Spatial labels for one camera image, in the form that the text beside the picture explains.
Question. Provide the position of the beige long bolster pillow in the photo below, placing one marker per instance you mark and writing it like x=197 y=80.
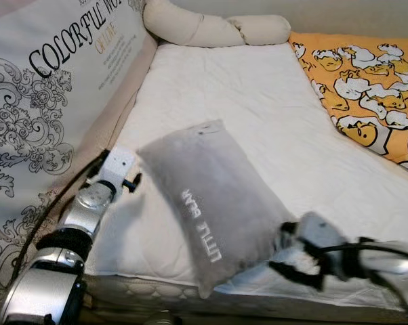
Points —
x=190 y=27

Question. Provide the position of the white quilted mattress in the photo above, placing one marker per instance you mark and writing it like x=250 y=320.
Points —
x=245 y=88

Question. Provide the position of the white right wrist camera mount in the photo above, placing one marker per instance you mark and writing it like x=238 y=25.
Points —
x=319 y=233

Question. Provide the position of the yellow cartoon print blanket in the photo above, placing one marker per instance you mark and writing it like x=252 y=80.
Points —
x=366 y=88

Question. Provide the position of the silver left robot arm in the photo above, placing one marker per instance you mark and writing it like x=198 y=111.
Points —
x=89 y=210

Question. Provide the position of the grey plush pillow with lettering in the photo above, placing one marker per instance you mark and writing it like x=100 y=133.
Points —
x=211 y=196

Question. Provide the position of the beige bed frame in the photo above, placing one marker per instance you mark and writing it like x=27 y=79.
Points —
x=116 y=101

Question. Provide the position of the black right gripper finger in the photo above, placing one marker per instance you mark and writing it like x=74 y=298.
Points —
x=289 y=230
x=295 y=274

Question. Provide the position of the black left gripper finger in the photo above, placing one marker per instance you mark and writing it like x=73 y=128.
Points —
x=137 y=179

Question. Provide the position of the grey printed headboard cushion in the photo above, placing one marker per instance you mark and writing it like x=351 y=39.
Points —
x=68 y=88

